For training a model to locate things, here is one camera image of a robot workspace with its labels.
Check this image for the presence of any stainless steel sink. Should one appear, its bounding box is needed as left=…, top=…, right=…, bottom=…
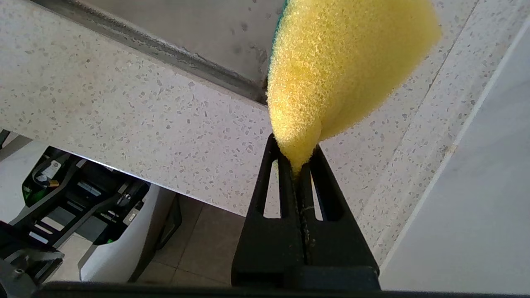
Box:
left=29, top=0, right=286, bottom=104

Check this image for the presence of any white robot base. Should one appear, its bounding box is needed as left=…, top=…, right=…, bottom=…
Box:
left=0, top=130, right=183, bottom=283

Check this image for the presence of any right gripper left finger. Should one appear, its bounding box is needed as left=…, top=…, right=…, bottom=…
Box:
left=231, top=132, right=306, bottom=286

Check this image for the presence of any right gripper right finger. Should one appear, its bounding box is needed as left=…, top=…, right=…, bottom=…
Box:
left=299, top=146, right=381, bottom=269

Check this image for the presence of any yellow green sponge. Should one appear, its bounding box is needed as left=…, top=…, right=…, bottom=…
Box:
left=266, top=0, right=443, bottom=174

